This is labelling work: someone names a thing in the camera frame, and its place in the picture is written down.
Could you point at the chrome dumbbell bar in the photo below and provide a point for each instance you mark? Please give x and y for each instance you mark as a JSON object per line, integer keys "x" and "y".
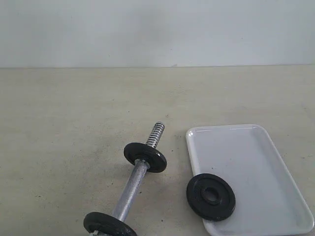
{"x": 140, "y": 169}

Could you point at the black far-end weight plate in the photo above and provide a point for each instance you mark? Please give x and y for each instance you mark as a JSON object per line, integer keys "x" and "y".
{"x": 155, "y": 159}

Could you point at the white rectangular tray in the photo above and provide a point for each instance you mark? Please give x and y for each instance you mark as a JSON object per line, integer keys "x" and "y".
{"x": 268, "y": 201}

